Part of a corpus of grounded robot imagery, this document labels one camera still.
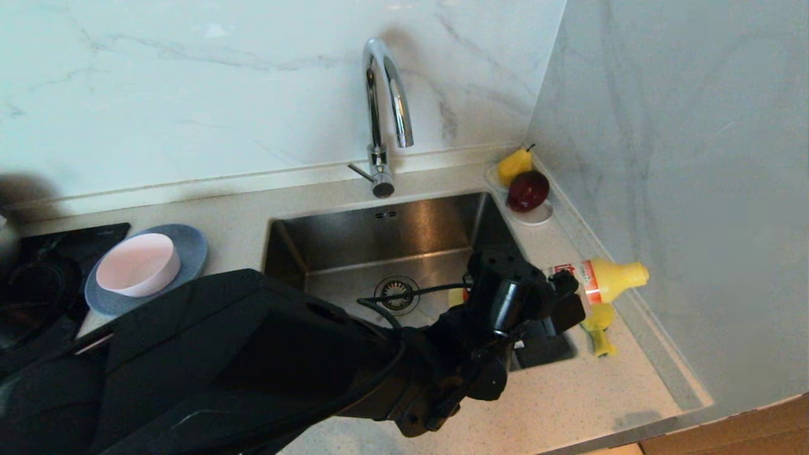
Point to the yellow pear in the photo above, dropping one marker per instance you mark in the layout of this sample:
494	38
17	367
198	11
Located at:
512	165

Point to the orange dish soap bottle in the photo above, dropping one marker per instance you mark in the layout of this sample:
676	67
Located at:
610	279

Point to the chrome gooseneck faucet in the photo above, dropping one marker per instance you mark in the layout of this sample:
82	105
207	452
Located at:
378	95

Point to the black induction cooktop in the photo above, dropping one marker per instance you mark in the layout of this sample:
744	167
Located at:
95	237

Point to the stainless steel sink basin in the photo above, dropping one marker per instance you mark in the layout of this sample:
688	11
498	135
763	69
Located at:
354	237

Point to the dark red apple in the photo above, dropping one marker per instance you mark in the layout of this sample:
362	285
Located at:
528	191

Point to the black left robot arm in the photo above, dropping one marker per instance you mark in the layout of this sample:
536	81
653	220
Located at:
221	366

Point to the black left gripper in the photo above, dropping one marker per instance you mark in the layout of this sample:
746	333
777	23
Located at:
505	272

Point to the yellow green sponge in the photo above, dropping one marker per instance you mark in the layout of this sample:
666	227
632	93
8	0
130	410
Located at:
599	338

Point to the small white dish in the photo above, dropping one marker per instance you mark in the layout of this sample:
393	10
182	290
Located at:
536	218

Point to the blue grey plate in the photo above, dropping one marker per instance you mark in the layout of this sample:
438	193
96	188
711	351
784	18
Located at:
189	249

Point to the round metal drain strainer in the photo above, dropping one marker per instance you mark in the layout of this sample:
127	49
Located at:
395	292

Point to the pale pink bowl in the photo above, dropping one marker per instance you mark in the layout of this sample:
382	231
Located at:
136	262

